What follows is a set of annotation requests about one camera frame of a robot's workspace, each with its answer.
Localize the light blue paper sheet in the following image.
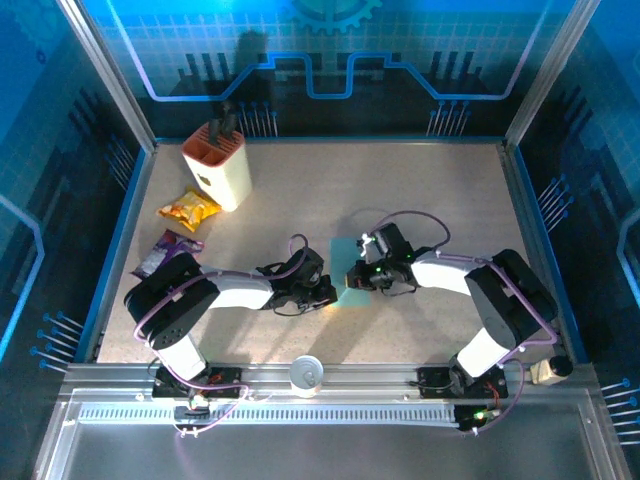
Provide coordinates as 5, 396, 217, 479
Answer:
328, 238, 374, 309

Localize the white paper cup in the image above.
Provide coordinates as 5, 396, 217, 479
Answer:
288, 354, 325, 399

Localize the yellow snack bag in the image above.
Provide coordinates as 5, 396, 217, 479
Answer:
156, 185, 223, 234

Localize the cream knife block orange top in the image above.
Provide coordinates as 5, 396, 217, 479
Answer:
180, 122, 254, 213

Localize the purple snack bag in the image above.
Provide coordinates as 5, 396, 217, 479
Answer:
130, 228, 206, 279

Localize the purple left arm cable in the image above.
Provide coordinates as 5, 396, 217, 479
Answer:
133, 233, 310, 437

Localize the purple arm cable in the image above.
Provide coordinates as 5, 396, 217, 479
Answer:
133, 233, 310, 437
377, 209, 560, 436

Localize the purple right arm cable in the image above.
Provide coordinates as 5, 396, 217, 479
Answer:
377, 209, 560, 436

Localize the aluminium table rail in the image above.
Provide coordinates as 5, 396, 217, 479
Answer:
58, 362, 599, 401

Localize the white slotted cable duct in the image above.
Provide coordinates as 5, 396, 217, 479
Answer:
77, 403, 461, 429

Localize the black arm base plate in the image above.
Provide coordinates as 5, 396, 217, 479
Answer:
416, 366, 510, 400
151, 367, 245, 400

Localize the small controller board with wires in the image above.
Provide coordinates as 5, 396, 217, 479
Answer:
172, 391, 214, 439
455, 402, 504, 435

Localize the blue-edged aluminium side rail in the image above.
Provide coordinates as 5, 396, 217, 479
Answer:
499, 141, 590, 365
73, 144, 157, 364

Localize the aluminium frame post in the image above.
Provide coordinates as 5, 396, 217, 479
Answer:
57, 0, 159, 154
503, 0, 602, 149

